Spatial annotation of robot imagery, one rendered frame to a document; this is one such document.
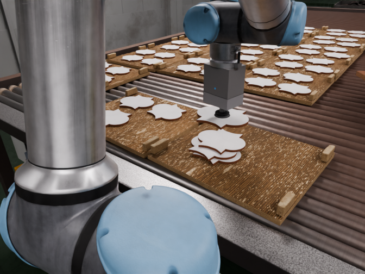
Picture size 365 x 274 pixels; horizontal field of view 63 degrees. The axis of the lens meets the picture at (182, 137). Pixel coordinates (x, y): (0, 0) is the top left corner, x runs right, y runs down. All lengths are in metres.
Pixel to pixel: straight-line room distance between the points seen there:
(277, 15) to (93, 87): 0.32
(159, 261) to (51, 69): 0.20
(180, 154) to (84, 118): 0.56
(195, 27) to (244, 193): 0.39
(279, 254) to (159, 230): 0.39
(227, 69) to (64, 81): 0.47
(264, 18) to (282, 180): 0.42
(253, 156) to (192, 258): 0.61
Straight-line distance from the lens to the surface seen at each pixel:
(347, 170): 0.93
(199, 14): 0.60
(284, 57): 1.90
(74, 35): 0.31
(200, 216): 0.31
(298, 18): 0.57
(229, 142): 0.87
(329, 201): 0.80
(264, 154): 0.88
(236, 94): 0.76
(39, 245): 0.37
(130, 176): 0.82
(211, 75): 0.76
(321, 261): 0.66
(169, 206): 0.31
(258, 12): 0.50
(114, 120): 1.08
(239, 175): 0.78
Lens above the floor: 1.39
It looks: 29 degrees down
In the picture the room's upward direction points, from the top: 1 degrees counter-clockwise
